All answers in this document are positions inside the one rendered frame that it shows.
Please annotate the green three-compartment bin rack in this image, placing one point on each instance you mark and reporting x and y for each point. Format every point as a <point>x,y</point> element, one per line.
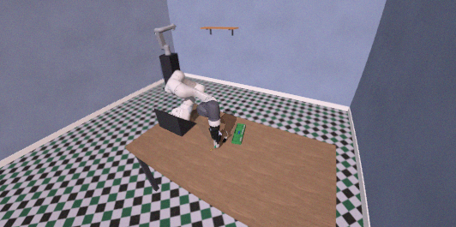
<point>238,137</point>

